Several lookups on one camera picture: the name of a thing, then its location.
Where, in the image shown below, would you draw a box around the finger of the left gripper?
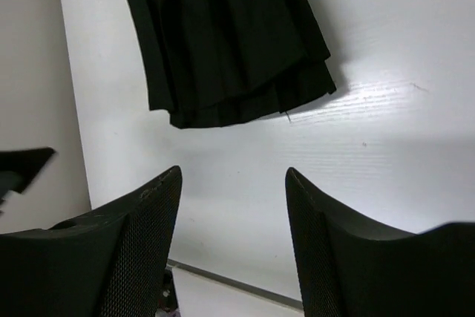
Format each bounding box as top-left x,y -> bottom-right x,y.
1,147 -> 56,213

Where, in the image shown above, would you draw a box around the aluminium table edge rail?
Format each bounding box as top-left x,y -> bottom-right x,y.
167,258 -> 304,311

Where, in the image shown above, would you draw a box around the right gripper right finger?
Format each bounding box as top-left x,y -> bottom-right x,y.
285,168 -> 474,316

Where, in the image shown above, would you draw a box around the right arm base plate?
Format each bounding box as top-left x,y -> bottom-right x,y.
156,268 -> 179,316

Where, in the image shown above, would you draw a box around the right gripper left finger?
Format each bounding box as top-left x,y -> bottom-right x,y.
1,166 -> 183,316

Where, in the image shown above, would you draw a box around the black pleated skirt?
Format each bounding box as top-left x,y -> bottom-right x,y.
127,0 -> 336,129

